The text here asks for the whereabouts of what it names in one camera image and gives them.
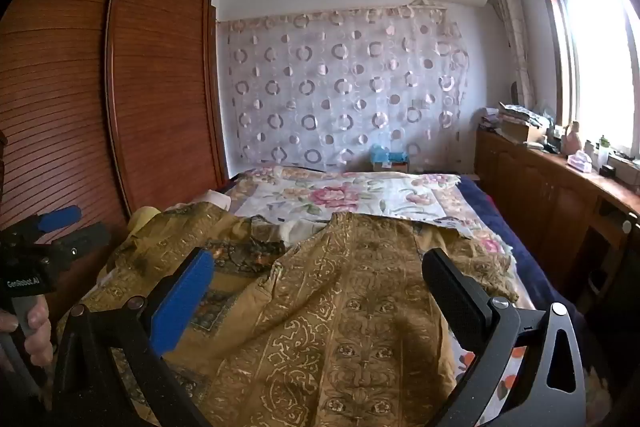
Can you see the small cardboard box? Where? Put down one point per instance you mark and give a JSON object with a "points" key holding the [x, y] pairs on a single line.
{"points": [[395, 166]]}

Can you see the low wooden cabinet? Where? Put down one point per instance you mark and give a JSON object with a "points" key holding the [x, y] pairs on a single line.
{"points": [[540, 187]]}

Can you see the floral bed blanket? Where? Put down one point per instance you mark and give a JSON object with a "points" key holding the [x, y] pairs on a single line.
{"points": [[320, 197]]}

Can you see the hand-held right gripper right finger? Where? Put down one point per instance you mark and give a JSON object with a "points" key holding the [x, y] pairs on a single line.
{"points": [[452, 294]]}

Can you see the orange fruit print sheet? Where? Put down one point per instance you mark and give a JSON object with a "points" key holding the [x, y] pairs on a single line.
{"points": [[459, 344]]}

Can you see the flat cardboard box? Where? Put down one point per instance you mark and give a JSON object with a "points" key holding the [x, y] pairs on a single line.
{"points": [[520, 132]]}

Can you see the brown patterned garment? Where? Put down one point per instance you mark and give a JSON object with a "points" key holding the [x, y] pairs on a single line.
{"points": [[325, 307]]}

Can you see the wooden slatted wardrobe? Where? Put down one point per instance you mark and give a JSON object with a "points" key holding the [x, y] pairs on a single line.
{"points": [[150, 82]]}

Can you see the blue plastic bag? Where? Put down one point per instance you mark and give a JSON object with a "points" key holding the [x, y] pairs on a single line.
{"points": [[382, 153]]}

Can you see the pink tissue box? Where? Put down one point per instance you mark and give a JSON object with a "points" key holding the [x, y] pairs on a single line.
{"points": [[579, 162]]}

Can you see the navy blue bed sheet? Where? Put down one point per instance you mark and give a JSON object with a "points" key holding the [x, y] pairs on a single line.
{"points": [[500, 217]]}

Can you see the green capped bottle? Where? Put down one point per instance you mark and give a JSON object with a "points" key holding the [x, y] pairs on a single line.
{"points": [[602, 152]]}

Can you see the beige cloth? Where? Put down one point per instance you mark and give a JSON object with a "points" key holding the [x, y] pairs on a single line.
{"points": [[215, 199]]}

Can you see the bundled patterned window curtain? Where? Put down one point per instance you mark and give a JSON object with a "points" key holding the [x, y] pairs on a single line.
{"points": [[512, 32]]}

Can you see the stack of papers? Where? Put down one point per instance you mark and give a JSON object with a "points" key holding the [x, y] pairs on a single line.
{"points": [[492, 119]]}

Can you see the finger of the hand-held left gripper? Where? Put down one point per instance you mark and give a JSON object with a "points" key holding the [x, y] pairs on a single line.
{"points": [[60, 219], [87, 239]]}

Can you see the folded patterned cloth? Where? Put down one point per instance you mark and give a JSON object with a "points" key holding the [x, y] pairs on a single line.
{"points": [[525, 112]]}

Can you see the circle pattern sheer curtain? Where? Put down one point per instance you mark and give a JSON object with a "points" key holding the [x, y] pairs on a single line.
{"points": [[340, 82]]}

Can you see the person's left hand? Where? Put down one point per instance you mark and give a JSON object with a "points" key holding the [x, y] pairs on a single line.
{"points": [[42, 337]]}

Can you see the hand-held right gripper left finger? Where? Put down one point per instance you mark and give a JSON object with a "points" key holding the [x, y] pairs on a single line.
{"points": [[185, 302]]}

